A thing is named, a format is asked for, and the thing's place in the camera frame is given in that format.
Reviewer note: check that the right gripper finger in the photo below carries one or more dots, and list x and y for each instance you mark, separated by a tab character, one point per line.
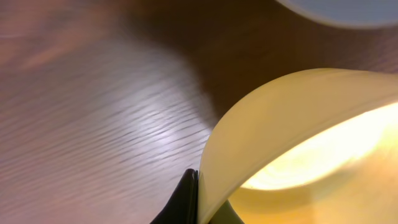
181	207

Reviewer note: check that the yellow bowl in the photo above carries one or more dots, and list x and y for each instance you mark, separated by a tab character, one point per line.
316	146

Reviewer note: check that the grey bowl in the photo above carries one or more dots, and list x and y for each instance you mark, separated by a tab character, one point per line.
351	14

